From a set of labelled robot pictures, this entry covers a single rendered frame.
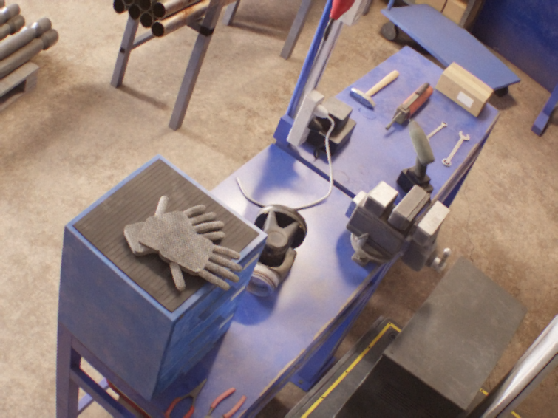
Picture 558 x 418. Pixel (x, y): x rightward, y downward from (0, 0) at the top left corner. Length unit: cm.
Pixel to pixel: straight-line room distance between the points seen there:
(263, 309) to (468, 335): 67
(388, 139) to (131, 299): 149
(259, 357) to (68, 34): 284
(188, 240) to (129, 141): 214
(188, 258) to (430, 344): 94
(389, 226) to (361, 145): 52
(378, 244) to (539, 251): 206
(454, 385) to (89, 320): 110
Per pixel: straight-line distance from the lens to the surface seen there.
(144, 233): 177
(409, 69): 345
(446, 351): 245
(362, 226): 249
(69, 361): 221
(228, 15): 484
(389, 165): 287
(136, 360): 190
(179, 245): 177
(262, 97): 436
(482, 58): 533
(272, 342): 221
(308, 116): 263
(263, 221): 236
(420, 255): 245
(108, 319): 188
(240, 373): 212
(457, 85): 336
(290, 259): 227
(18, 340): 307
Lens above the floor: 260
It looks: 43 degrees down
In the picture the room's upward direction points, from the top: 24 degrees clockwise
